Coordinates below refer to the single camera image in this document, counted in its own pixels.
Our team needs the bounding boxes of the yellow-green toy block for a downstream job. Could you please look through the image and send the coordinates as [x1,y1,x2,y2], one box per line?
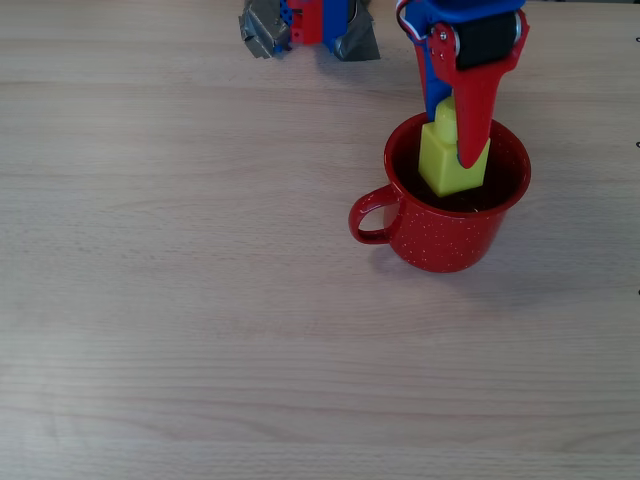
[418,96,492,198]

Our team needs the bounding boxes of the red speckled enamel mug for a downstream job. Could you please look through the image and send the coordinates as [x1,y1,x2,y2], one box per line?
[348,112,532,274]

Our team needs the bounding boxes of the red and blue robot base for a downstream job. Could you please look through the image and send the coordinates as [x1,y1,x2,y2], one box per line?
[281,0,352,54]

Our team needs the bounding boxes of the red black white servo cable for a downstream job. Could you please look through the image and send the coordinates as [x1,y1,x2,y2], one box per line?
[395,0,427,45]

